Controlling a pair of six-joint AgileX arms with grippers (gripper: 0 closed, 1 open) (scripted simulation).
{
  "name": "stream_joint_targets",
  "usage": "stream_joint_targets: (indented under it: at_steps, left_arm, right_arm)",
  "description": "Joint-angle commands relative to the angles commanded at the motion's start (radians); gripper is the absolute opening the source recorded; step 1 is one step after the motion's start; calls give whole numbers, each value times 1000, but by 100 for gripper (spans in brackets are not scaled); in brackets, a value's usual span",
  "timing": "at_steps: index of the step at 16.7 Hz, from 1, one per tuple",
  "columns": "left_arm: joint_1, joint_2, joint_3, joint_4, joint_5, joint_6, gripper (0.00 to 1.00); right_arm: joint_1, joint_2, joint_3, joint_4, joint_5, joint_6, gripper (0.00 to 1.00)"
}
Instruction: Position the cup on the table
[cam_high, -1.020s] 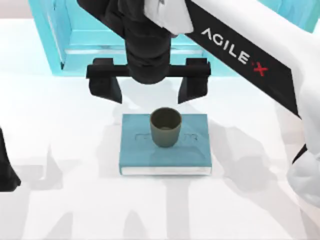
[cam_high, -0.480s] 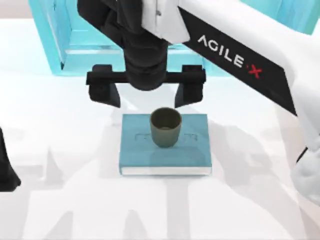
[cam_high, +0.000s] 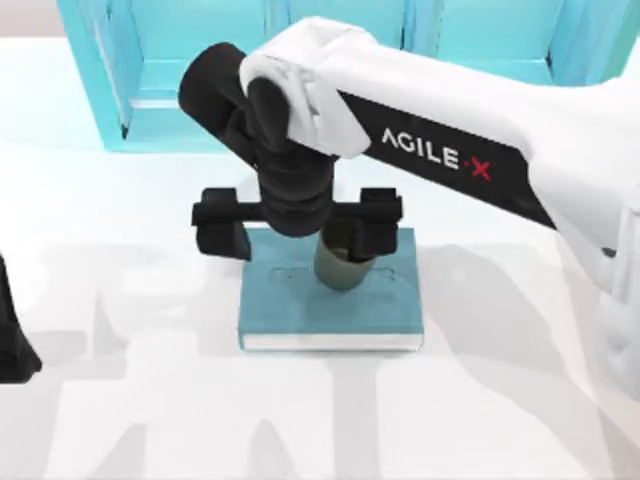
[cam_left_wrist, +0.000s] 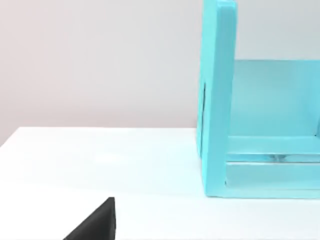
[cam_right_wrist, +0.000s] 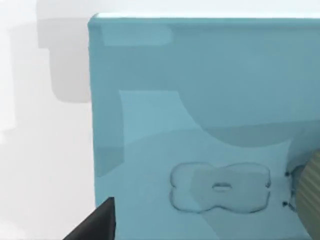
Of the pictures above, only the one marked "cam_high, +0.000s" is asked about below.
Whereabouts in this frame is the light blue rack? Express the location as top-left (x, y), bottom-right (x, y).
top-left (54, 0), bottom-right (640, 153)

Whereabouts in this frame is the olive grey cylinder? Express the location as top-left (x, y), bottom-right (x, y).
top-left (313, 228), bottom-right (374, 294)

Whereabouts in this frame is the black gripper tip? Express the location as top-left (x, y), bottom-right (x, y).
top-left (0, 253), bottom-right (44, 386)

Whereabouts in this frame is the blue book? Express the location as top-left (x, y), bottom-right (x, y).
top-left (236, 227), bottom-right (426, 353)

